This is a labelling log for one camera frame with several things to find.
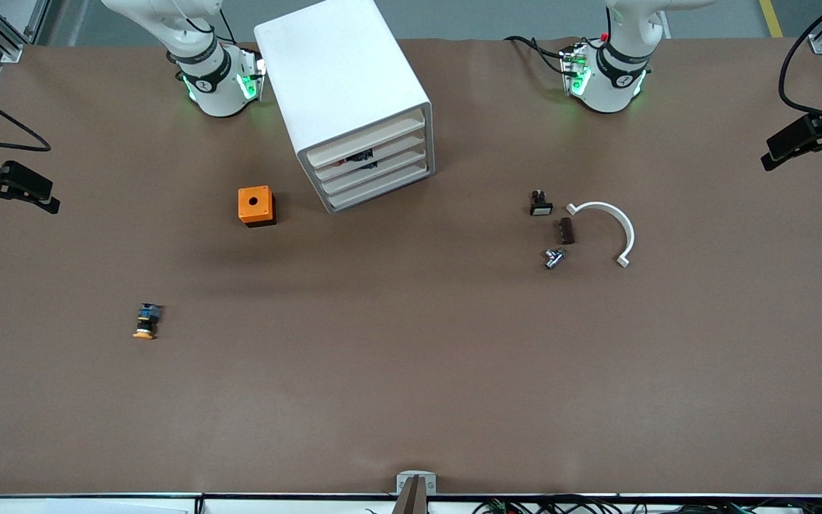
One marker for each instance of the red mushroom push button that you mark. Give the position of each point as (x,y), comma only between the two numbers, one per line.
(367,166)

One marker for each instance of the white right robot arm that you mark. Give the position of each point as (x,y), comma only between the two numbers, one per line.
(218,93)

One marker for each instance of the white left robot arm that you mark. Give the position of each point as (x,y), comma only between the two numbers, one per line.
(607,89)

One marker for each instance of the yellow mushroom push button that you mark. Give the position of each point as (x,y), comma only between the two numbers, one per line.
(145,323)

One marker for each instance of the white curved plastic arc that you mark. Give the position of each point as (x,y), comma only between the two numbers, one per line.
(628,230)

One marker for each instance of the orange box with hole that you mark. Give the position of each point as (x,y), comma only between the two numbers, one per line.
(254,203)

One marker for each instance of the brown terminal block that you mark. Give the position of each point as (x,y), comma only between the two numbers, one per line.
(566,231)

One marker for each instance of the brown table mat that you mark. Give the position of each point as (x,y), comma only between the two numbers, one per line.
(411,357)

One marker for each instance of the black switch white cap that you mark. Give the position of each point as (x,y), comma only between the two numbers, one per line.
(541,205)

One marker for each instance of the silver key switch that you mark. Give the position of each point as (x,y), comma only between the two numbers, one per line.
(554,258)

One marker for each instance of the grey metal bracket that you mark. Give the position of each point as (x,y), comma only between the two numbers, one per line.
(404,480)

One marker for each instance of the brown wedge post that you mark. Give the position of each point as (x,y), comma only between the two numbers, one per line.
(411,500)

